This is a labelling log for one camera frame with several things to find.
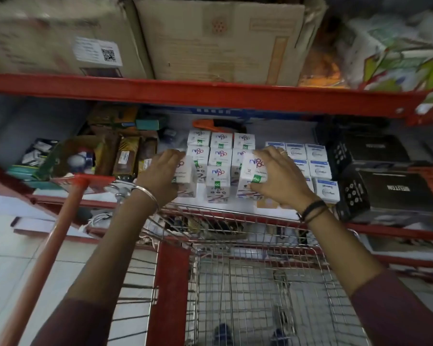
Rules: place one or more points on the person's left hand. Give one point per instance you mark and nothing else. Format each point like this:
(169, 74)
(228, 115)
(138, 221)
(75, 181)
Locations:
(158, 180)

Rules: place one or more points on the person's right hand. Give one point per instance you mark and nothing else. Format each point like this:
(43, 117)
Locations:
(287, 181)

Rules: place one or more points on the person's left fingers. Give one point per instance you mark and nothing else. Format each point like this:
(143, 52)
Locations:
(175, 155)

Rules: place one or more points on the person's right thumb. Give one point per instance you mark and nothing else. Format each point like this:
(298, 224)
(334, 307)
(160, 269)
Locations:
(260, 190)

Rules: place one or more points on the white printed carton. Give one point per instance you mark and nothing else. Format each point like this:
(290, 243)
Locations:
(186, 174)
(253, 169)

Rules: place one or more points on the person's left forearm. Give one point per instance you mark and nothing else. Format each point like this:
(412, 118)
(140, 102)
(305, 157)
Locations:
(112, 248)

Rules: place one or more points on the person's right forearm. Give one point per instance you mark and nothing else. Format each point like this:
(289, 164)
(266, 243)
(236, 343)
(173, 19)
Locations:
(342, 245)

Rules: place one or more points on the brown box with white label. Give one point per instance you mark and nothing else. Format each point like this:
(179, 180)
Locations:
(148, 151)
(126, 158)

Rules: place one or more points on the teal box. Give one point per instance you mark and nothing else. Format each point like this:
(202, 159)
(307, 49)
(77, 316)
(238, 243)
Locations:
(150, 122)

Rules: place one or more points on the stack of white bulb boxes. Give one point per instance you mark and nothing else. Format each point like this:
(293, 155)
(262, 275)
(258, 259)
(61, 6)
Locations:
(220, 158)

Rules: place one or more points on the orange tool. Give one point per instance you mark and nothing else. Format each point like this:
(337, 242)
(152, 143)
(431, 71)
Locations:
(213, 125)

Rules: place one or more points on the black wrist bands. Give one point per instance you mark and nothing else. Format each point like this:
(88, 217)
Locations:
(312, 209)

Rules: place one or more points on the stack of blue-white boxes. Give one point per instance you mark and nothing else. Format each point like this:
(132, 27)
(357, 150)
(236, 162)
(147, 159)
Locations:
(319, 169)

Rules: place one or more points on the red metal shelf rack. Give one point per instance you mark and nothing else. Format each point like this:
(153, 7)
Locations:
(216, 93)

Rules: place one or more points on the white round bulb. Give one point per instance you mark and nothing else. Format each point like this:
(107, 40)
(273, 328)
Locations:
(77, 161)

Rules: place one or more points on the small black crate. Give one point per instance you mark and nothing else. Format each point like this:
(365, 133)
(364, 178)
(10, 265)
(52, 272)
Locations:
(368, 147)

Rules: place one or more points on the plain brown cardboard box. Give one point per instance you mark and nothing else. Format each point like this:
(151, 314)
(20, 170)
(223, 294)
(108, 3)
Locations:
(216, 39)

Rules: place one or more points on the orange packet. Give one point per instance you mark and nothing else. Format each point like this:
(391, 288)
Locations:
(321, 73)

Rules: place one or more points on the large black crate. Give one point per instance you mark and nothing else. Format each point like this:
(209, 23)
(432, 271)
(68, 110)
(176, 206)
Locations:
(393, 194)

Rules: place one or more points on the green open carton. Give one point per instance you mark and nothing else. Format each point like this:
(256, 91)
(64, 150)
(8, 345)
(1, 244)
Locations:
(34, 158)

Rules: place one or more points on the person's right shoe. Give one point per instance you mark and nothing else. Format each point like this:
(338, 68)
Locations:
(278, 337)

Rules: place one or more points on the person's shoe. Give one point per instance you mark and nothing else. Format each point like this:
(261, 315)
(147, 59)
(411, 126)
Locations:
(278, 337)
(222, 335)

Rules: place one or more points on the person's left shoe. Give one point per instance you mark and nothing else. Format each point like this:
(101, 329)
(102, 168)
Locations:
(222, 335)

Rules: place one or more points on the red pole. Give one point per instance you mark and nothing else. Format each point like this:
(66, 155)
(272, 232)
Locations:
(47, 255)

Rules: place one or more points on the cardboard box with white label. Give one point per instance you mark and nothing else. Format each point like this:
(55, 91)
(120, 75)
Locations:
(50, 32)

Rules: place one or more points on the white plastic-wrapped pack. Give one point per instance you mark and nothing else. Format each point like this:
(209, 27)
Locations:
(368, 43)

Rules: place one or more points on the maroon right sleeve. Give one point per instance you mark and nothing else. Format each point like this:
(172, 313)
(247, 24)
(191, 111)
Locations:
(397, 313)

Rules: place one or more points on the maroon sleeve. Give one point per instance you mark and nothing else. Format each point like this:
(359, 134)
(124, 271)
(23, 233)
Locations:
(397, 313)
(72, 326)

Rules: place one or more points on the green patterned plastic pack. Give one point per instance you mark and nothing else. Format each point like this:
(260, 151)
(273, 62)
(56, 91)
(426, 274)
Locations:
(411, 68)

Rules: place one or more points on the maroon left sleeve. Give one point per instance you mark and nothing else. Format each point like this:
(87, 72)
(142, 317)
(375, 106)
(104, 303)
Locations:
(72, 326)

